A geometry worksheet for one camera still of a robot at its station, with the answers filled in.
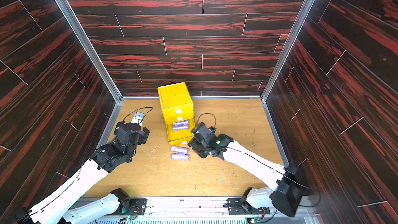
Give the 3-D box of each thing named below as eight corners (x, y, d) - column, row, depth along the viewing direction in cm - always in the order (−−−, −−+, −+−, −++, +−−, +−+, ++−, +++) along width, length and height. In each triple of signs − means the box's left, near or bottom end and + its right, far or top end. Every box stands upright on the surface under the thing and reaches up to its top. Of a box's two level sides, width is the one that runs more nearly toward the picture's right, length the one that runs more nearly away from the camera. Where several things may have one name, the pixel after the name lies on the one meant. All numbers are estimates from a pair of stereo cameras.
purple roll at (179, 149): (171, 154, 93) (170, 152, 91) (171, 147, 96) (171, 145, 94) (188, 154, 93) (188, 152, 91) (189, 147, 96) (188, 145, 94)
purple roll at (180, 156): (171, 160, 91) (171, 158, 89) (172, 155, 93) (171, 153, 91) (188, 159, 91) (188, 158, 89) (189, 155, 93) (188, 153, 91)
